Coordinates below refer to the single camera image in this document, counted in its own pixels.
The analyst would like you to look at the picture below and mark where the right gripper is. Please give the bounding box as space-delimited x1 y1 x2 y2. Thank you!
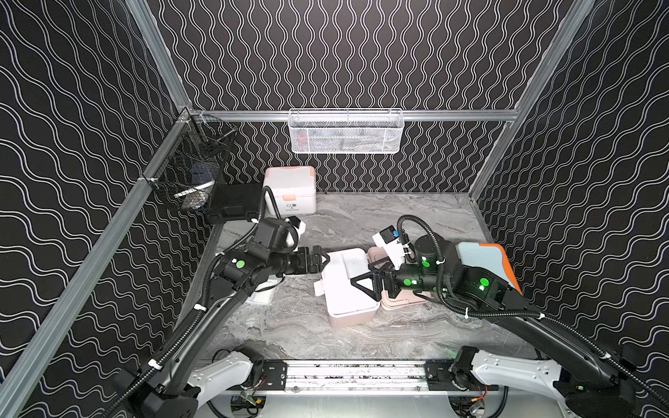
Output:
350 253 449 303

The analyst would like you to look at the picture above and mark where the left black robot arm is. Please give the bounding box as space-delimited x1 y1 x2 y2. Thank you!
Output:
102 186 330 417

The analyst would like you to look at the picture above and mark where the white first aid box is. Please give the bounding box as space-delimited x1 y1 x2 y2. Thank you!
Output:
263 165 316 217

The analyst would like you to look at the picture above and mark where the light blue first aid box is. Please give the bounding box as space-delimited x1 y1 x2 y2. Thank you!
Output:
456 242 522 293

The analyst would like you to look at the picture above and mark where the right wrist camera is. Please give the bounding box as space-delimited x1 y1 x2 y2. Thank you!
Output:
372 226 413 270

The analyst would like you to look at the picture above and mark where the pink first aid box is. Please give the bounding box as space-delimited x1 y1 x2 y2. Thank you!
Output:
320 247 427 328

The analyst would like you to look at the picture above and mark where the black wire wall basket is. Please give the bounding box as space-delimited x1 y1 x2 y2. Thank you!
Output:
148 110 240 215

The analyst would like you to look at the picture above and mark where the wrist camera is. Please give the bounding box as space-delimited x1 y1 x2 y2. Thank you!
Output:
252 216 305 253
372 226 413 270

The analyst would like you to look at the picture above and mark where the black plastic tool case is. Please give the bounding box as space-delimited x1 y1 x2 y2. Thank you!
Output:
206 183 262 225

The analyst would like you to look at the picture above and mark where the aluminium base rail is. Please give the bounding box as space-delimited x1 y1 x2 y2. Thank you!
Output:
198 358 566 394

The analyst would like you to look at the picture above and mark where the white wire wall basket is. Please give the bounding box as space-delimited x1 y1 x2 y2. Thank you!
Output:
287 108 405 154

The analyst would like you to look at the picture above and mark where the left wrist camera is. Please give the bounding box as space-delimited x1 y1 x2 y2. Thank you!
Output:
252 216 305 253

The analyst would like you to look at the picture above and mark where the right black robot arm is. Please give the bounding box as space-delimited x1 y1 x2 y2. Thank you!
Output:
350 214 668 417

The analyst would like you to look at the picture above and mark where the white tray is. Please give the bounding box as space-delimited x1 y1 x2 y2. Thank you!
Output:
314 248 380 328

